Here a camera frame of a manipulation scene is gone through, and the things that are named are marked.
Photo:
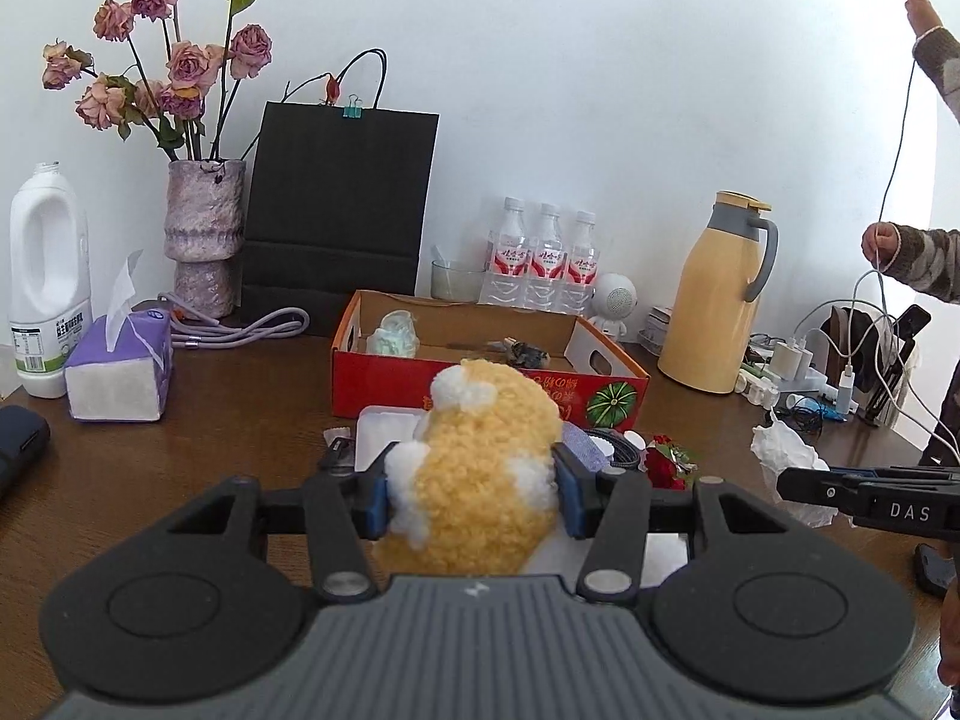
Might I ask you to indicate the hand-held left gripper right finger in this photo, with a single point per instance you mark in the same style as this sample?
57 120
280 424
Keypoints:
570 499

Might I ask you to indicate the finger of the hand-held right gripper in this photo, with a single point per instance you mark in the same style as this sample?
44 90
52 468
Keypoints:
817 491
900 474

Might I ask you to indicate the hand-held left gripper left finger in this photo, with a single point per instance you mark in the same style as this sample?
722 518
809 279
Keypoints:
373 501

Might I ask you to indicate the white tissue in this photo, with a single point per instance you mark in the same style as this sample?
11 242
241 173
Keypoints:
784 454

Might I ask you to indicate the orange and white plush toy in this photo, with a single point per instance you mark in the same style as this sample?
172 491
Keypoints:
472 480

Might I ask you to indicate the red flower hair clip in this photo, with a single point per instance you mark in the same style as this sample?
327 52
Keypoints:
664 461

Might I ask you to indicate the red cardboard box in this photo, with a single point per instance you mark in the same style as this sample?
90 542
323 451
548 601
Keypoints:
360 386

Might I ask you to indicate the another person's forearm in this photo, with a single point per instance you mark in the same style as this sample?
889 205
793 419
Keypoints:
941 67
930 259

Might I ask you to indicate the black clip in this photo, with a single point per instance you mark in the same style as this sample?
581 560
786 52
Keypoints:
339 457

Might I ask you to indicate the blue cloth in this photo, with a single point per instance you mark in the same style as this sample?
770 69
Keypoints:
581 444

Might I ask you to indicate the dark flat device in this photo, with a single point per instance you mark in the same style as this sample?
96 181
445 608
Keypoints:
937 570

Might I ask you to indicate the dark round band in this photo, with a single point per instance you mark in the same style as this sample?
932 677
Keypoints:
624 451

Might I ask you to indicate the white power strip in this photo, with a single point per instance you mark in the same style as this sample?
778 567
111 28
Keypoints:
765 386

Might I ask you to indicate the white charger block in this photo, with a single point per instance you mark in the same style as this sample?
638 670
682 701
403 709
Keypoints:
789 358

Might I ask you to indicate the black phone holder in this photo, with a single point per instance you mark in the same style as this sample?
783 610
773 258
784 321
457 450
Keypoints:
911 321

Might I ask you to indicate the pale green crumpled wrapper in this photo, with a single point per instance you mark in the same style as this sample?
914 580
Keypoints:
394 334

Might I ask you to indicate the small white boxes stack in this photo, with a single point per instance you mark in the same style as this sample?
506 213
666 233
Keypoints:
658 330

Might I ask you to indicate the white robot speaker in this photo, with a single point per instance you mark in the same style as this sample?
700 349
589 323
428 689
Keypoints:
615 300

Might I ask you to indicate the yellow thermos jug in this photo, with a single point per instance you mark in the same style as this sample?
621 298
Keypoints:
712 300

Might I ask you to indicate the red label water bottle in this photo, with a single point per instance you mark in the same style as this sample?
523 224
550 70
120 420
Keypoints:
547 262
508 259
583 266

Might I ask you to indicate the clear glass cup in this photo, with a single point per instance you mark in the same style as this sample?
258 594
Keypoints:
454 281

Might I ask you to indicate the purple tissue box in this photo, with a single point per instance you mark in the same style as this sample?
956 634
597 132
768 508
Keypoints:
112 375

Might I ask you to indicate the black paper bag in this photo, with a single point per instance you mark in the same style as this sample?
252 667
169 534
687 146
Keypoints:
337 202

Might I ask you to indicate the purple textured vase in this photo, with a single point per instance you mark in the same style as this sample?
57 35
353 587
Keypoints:
204 232

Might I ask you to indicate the dark blue case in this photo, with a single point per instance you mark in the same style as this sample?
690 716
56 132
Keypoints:
19 446

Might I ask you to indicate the teal binder clip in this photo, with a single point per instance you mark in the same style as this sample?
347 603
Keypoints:
352 109

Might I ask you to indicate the white plastic milk jug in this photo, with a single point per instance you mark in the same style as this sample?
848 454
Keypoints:
49 277

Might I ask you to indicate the dried pink roses bouquet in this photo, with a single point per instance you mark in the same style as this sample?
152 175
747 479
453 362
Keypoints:
184 64

